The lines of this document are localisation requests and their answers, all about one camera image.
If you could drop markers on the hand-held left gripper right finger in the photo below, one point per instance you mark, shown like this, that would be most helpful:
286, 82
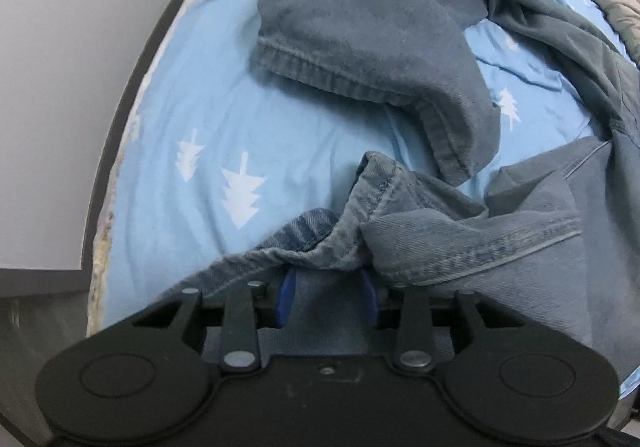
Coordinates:
370, 299

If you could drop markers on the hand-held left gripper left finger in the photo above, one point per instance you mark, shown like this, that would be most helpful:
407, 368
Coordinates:
287, 296

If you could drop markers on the blue denim jeans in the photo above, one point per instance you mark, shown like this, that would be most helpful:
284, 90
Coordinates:
350, 47

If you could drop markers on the blue tree-print bed sheet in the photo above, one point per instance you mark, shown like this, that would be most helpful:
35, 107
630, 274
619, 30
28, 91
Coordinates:
210, 117

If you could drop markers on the dark bed frame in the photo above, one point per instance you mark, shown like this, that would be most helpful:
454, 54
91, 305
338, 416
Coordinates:
131, 92

